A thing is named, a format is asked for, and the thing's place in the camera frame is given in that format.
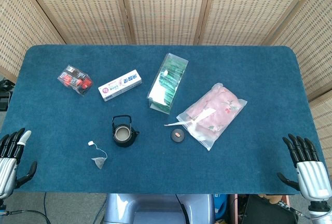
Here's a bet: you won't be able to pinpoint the black teapot lid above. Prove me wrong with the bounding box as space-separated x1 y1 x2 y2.
170 128 186 143

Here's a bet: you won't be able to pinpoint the black device on floor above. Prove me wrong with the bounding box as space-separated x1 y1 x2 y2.
0 78 14 111

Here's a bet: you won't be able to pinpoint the silver-blue robot torso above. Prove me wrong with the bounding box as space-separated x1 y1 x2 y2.
103 193 216 224

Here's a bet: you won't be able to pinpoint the clear box green packets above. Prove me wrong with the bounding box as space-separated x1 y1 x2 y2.
146 52 189 116

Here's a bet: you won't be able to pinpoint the zip bag with pink cloth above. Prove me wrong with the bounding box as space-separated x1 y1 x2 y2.
163 82 248 151

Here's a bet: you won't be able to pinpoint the pyramid tea bag with string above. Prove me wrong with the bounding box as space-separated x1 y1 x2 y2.
87 140 108 170

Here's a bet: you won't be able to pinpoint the clear box red black capsules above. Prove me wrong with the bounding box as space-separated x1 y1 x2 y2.
57 64 93 97

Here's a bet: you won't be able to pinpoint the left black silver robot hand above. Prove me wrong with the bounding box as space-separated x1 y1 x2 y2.
0 127 38 201

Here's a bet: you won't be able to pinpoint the black flat case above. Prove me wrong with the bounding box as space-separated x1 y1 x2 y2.
240 194 299 224

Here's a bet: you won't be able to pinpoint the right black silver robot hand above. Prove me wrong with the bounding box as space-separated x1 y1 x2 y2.
276 133 332 202

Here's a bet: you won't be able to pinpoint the blue printed package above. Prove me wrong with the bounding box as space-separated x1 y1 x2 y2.
214 194 229 221

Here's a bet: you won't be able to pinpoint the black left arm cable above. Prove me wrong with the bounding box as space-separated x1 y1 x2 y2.
5 209 51 224

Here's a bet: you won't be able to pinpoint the woven bamboo folding screen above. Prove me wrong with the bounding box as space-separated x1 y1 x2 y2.
0 0 332 177

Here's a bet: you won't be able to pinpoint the black cast iron teapot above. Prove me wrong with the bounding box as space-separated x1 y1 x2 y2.
111 115 140 148

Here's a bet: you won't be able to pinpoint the white toothpaste box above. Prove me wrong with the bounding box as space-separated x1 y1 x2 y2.
98 68 143 102

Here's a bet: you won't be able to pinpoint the black torso cable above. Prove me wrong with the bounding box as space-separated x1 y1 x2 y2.
175 194 192 224

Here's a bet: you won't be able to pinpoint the blue carpet table cover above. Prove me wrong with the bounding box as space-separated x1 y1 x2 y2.
0 44 328 195

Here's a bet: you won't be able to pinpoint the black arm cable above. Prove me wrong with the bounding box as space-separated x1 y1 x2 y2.
289 206 311 220
5 209 51 224

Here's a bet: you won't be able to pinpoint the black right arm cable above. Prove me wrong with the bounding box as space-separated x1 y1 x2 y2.
289 206 311 220

